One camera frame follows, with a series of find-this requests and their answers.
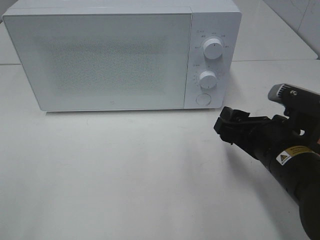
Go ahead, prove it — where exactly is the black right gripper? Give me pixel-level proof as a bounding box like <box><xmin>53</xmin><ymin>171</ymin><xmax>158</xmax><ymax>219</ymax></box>
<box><xmin>213</xmin><ymin>106</ymin><xmax>320</xmax><ymax>160</ymax></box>

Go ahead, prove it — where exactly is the round white door button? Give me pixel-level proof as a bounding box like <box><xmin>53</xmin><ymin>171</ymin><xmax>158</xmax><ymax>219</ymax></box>
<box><xmin>196</xmin><ymin>93</ymin><xmax>211</xmax><ymax>106</ymax></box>

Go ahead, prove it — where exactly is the white microwave door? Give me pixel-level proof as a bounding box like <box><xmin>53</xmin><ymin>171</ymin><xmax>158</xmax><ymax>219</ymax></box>
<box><xmin>4</xmin><ymin>14</ymin><xmax>191</xmax><ymax>112</ymax></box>

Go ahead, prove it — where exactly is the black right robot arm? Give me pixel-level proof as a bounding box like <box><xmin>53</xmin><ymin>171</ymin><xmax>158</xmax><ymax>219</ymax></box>
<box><xmin>214</xmin><ymin>107</ymin><xmax>320</xmax><ymax>240</ymax></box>

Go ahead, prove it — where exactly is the lower white timer knob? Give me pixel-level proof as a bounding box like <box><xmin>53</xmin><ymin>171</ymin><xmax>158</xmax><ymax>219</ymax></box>
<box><xmin>198</xmin><ymin>70</ymin><xmax>218</xmax><ymax>89</ymax></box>

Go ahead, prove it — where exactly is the upper white power knob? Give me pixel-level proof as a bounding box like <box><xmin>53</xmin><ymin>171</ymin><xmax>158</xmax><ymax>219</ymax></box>
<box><xmin>202</xmin><ymin>36</ymin><xmax>224</xmax><ymax>60</ymax></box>

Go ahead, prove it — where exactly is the white microwave oven body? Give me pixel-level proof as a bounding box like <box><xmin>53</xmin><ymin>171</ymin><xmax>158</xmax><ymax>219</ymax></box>
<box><xmin>2</xmin><ymin>0</ymin><xmax>242</xmax><ymax>111</ymax></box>

